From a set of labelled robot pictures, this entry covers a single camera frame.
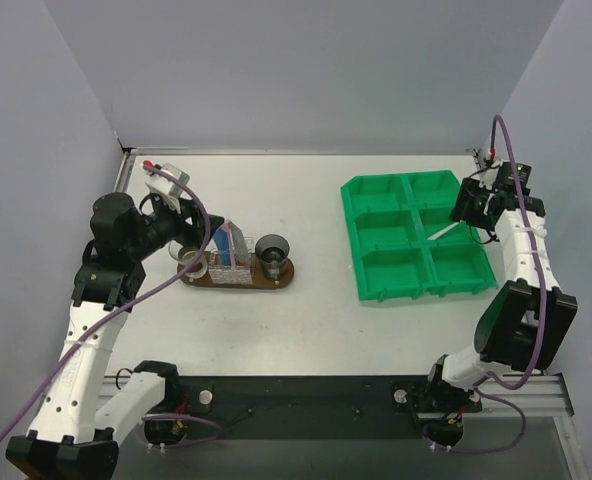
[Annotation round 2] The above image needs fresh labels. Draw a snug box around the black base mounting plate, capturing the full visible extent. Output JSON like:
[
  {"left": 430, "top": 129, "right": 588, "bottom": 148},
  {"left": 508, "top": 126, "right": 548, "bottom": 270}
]
[{"left": 144, "top": 375, "right": 482, "bottom": 446}]

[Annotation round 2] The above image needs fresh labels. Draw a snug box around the blue white toothpaste tube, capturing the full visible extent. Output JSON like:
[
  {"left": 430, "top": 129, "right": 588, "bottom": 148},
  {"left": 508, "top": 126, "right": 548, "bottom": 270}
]
[{"left": 213, "top": 220, "right": 234, "bottom": 266}]

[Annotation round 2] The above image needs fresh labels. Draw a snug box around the pink toothbrush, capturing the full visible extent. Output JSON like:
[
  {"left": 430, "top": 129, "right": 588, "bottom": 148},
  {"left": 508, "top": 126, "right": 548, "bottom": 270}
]
[{"left": 225, "top": 219, "right": 238, "bottom": 269}]

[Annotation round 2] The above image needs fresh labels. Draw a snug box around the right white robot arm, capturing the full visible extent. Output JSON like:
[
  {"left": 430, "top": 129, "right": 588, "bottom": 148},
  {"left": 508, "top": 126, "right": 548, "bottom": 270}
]
[{"left": 425, "top": 159, "right": 578, "bottom": 406}]

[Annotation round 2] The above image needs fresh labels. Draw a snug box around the black cylindrical cup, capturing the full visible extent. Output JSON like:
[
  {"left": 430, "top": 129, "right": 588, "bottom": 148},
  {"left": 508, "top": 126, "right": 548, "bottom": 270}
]
[{"left": 255, "top": 234, "right": 290, "bottom": 280}]

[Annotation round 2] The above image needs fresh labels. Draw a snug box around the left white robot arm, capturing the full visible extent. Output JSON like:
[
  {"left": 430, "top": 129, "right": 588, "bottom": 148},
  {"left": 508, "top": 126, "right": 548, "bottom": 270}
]
[{"left": 5, "top": 192, "right": 224, "bottom": 479}]

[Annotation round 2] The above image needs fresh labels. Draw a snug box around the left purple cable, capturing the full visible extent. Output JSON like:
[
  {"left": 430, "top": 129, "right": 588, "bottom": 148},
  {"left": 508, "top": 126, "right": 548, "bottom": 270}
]
[{"left": 0, "top": 164, "right": 225, "bottom": 471}]

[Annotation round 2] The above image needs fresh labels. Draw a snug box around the clear acrylic organizer box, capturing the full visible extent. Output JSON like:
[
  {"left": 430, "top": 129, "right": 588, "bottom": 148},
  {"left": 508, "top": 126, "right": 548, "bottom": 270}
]
[{"left": 208, "top": 237, "right": 255, "bottom": 286}]

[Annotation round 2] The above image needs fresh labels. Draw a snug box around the clear plastic cup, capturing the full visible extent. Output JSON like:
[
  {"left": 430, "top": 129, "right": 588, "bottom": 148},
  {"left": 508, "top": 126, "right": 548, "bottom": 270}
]
[{"left": 168, "top": 241, "right": 208, "bottom": 282}]

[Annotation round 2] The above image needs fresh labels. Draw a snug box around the green plastic divided bin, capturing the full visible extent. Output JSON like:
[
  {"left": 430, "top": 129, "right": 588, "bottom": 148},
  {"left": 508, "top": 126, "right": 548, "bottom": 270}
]
[{"left": 340, "top": 170, "right": 498, "bottom": 302}]

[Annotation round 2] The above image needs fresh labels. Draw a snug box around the brown oval wooden tray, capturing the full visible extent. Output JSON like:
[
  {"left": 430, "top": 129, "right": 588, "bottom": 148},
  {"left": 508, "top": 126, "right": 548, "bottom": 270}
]
[{"left": 181, "top": 256, "right": 295, "bottom": 291}]

